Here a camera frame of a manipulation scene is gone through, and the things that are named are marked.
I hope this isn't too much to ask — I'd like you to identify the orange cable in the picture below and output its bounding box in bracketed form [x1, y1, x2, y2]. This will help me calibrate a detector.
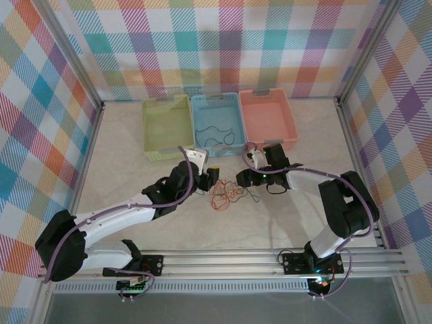
[209, 180, 249, 211]

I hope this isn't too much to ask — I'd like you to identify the orange plastic basket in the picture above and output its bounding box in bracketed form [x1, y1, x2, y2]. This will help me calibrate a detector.
[238, 88, 300, 151]

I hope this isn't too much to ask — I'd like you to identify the green plastic basket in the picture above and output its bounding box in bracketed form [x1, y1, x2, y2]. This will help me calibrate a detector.
[141, 94, 196, 162]

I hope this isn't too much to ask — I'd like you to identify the blue plastic basket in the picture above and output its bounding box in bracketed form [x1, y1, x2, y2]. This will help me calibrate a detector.
[190, 92, 247, 158]

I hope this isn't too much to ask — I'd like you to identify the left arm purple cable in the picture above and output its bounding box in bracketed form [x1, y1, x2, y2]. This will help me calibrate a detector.
[43, 146, 196, 300]

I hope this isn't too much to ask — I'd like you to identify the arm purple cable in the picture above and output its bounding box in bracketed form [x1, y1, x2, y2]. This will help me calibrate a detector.
[43, 146, 196, 300]
[242, 141, 377, 300]

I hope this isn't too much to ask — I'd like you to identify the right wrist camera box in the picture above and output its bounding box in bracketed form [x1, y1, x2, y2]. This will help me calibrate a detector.
[248, 150, 263, 169]

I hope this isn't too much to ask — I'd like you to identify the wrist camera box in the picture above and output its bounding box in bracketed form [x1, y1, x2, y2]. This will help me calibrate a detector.
[192, 148, 208, 176]
[248, 150, 263, 169]

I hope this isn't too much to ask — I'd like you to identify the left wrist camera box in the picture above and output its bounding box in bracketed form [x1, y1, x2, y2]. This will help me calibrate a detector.
[192, 148, 208, 176]

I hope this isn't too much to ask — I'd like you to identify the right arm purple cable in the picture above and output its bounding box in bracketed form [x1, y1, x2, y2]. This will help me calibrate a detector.
[242, 141, 377, 300]

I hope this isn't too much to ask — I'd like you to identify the aluminium side rail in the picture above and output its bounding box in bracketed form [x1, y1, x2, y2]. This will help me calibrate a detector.
[59, 101, 106, 254]
[335, 97, 387, 249]

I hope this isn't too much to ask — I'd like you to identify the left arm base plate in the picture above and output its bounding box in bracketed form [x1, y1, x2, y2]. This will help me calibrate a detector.
[102, 254, 164, 278]

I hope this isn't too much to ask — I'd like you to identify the aluminium mounting rail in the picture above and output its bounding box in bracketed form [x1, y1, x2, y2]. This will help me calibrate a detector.
[36, 248, 410, 279]

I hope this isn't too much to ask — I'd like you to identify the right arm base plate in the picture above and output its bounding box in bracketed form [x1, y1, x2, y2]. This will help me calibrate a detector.
[281, 251, 345, 275]

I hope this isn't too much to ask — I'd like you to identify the slotted grey cable duct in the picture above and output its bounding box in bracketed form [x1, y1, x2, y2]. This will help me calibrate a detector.
[53, 278, 311, 294]

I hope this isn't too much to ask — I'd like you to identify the aluminium frame post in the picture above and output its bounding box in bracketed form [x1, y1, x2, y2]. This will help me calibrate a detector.
[36, 0, 105, 109]
[336, 0, 404, 105]

